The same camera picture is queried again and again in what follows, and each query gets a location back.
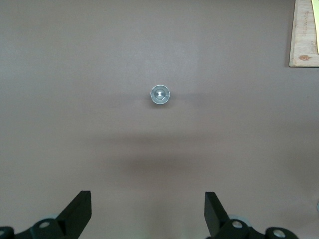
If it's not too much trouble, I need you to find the wooden cutting board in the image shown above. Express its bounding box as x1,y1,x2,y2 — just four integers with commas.
289,0,319,67

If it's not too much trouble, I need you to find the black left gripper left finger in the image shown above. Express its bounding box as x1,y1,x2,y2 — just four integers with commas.
0,190,92,239

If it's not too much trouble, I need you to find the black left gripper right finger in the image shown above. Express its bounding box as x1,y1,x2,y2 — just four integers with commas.
204,191,300,239

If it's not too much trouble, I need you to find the steel jigger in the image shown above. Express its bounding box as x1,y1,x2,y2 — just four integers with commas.
150,84,171,106

